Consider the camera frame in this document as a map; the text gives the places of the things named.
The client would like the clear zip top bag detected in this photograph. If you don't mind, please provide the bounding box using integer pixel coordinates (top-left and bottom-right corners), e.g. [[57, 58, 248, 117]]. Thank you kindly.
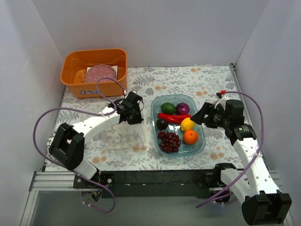
[[100, 122, 147, 150]]

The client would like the dark red grape bunch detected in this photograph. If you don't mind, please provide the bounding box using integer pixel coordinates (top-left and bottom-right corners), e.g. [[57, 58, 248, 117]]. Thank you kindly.
[[157, 130, 181, 154]]

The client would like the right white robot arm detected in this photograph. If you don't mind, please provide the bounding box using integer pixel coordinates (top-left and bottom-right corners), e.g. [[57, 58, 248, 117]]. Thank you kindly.
[[191, 98, 292, 226]]

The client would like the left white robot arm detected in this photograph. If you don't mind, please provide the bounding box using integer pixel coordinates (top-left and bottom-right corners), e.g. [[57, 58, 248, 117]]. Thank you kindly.
[[48, 91, 143, 188]]

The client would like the purple red onion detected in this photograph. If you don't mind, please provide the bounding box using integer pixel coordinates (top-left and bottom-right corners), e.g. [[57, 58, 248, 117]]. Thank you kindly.
[[176, 103, 190, 115]]

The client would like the dark purple plum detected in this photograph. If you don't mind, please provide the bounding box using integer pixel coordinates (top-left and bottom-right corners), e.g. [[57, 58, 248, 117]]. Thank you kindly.
[[156, 119, 168, 130]]

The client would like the yellow lemon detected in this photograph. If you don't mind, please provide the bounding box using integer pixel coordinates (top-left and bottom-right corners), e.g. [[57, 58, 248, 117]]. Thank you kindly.
[[181, 118, 195, 132]]

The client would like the upper red chili pepper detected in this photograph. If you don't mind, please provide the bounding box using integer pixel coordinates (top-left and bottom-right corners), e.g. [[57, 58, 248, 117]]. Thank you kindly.
[[174, 114, 191, 121]]

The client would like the red chili pepper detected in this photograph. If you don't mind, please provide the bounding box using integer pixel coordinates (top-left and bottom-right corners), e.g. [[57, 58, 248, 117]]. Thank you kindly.
[[174, 114, 191, 121], [158, 113, 182, 124]]

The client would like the floral tablecloth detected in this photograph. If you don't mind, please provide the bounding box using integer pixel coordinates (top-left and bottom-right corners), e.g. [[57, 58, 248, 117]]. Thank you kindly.
[[44, 65, 264, 172]]

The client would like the orange fruit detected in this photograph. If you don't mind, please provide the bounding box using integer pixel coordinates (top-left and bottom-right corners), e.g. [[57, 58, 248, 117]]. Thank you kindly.
[[183, 130, 198, 145]]

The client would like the green lime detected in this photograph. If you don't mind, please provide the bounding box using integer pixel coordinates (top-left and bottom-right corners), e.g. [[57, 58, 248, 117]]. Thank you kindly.
[[160, 102, 176, 114]]

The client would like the lower red chili pepper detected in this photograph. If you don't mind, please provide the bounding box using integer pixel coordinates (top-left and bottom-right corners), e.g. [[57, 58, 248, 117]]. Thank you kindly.
[[158, 113, 182, 124]]

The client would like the clear blue plastic tray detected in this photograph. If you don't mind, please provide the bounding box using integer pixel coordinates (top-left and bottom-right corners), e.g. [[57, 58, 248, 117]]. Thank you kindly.
[[150, 94, 206, 157]]

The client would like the pink dotted plate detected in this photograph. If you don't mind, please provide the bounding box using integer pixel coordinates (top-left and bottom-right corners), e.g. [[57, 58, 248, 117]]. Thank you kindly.
[[84, 64, 117, 83]]

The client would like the orange plastic basket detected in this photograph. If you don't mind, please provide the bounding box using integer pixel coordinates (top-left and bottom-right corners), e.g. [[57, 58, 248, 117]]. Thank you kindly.
[[60, 48, 127, 98]]

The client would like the blue patterned plate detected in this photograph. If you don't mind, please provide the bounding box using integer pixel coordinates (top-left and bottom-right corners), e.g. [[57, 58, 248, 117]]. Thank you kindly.
[[47, 130, 58, 162]]

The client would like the aluminium frame rail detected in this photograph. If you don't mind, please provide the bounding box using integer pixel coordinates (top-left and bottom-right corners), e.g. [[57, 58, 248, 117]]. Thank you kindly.
[[20, 171, 78, 226]]

